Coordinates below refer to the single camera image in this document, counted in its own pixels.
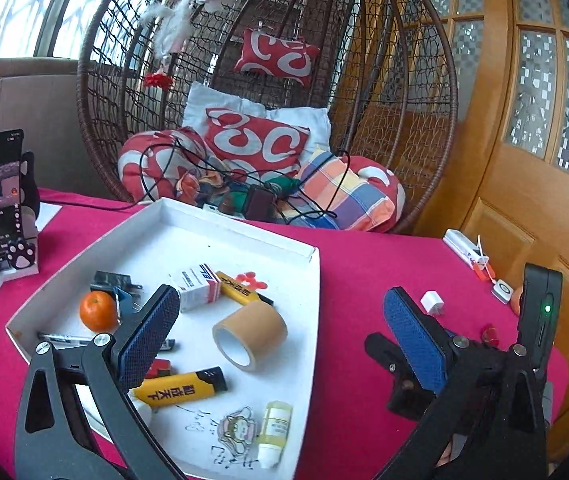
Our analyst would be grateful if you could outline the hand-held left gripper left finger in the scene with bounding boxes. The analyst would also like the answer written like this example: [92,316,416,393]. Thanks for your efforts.
[14,284,185,480]

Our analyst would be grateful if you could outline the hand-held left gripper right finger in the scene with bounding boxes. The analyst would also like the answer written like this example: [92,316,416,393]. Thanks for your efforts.
[379,287,547,480]

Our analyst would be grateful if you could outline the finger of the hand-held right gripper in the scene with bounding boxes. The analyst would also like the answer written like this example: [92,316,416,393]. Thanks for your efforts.
[387,376,438,422]
[364,332,413,377]

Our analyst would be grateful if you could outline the red lighter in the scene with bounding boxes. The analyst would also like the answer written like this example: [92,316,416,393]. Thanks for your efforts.
[145,359,172,380]

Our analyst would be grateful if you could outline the blue binder clip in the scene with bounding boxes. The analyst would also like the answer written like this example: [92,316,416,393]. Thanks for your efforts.
[112,287,138,318]

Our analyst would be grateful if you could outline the yellow black lighter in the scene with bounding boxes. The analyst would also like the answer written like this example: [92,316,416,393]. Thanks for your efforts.
[214,270,274,308]
[129,366,228,403]

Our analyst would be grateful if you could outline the red white cigarette pack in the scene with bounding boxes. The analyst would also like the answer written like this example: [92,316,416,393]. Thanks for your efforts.
[168,263,222,312]

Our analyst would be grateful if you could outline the black pen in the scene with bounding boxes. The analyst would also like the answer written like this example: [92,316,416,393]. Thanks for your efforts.
[37,331,96,348]

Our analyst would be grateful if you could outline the white cardboard tray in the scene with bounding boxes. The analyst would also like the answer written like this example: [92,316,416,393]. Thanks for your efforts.
[5,197,321,480]

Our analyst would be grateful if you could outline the white charger cube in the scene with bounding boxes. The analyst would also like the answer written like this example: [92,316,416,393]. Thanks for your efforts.
[420,290,446,317]

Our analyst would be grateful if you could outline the small white power bank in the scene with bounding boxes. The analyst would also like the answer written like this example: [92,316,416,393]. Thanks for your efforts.
[491,277,515,306]

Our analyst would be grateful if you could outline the tangerine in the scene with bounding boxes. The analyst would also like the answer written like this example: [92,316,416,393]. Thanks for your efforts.
[79,291,118,332]

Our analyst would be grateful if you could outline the black charger plug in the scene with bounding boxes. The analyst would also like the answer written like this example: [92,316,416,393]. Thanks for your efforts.
[90,271,144,297]

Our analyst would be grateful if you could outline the large white power bank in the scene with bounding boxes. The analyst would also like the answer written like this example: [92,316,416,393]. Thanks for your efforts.
[443,229,487,266]

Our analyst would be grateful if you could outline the brown tape roll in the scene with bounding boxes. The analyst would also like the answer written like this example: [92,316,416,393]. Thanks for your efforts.
[212,301,288,372]

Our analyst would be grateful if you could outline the small yellow bottle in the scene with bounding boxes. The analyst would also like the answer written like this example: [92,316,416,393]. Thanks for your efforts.
[257,400,293,470]

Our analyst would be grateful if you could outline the colourful cloth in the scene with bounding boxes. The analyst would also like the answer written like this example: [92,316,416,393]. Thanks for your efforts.
[174,167,300,216]

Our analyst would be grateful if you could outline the plaid cushion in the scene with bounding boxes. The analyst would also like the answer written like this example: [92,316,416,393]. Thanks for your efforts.
[297,147,397,232]

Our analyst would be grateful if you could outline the dark brown adapter box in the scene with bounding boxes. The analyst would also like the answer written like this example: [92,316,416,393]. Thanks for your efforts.
[244,185,275,221]

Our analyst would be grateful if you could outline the round red white seat cushion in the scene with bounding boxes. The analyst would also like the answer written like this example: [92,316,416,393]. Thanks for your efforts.
[117,127,407,233]

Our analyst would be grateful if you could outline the black cat phone stand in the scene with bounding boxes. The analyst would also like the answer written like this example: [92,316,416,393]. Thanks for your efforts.
[0,152,41,281]

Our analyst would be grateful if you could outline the wooden door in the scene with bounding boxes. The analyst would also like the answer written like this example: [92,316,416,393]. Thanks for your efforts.
[339,0,569,480]

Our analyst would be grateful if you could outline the square red white cushion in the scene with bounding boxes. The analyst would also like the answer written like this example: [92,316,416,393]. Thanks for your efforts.
[204,107,311,176]

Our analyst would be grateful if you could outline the red white patterned cushions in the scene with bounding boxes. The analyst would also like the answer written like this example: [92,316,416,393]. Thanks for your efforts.
[182,81,331,156]

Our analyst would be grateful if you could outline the brown cardboard sheet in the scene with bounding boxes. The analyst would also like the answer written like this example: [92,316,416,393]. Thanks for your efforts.
[0,72,125,221]

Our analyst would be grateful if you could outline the red flower ornament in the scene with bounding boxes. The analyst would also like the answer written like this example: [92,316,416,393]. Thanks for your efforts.
[143,72,171,92]

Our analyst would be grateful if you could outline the brown wicker hanging chair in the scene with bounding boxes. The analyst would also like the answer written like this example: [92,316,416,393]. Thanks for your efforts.
[77,0,460,236]

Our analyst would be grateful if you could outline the small red white pillow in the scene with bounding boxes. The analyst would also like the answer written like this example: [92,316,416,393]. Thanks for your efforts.
[234,27,321,86]

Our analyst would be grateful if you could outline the orange strap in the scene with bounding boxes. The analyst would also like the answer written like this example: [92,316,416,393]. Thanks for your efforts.
[471,257,497,286]

